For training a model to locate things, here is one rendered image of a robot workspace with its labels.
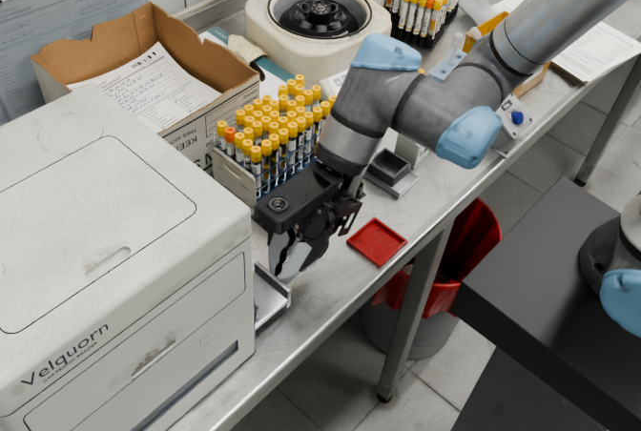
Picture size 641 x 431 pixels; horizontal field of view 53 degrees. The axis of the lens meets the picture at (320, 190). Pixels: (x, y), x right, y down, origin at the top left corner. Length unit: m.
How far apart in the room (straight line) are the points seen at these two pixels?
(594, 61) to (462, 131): 0.78
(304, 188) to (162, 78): 0.47
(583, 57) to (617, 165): 1.25
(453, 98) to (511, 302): 0.30
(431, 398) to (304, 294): 0.99
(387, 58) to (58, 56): 0.61
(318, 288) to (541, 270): 0.31
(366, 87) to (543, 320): 0.38
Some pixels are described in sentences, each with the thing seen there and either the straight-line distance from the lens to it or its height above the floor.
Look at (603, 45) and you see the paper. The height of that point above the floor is 0.89.
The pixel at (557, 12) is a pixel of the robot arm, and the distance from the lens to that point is 0.76.
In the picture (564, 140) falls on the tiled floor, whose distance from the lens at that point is 2.70.
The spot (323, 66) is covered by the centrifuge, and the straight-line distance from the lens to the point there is 1.16.
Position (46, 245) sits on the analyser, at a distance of 0.63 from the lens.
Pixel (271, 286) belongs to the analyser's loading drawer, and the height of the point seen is 0.92.
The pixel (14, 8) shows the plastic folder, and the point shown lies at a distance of 1.16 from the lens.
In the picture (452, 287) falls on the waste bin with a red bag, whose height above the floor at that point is 0.44.
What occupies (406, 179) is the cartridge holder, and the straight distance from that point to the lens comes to 1.08.
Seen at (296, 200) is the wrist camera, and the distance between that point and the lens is 0.77.
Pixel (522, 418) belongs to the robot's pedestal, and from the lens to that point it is 1.21.
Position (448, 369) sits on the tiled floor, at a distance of 1.92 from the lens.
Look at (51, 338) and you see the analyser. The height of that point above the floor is 1.17.
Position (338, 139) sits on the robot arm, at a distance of 0.78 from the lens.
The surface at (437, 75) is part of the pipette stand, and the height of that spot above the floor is 0.97.
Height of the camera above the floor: 1.65
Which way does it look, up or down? 47 degrees down
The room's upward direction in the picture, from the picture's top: 6 degrees clockwise
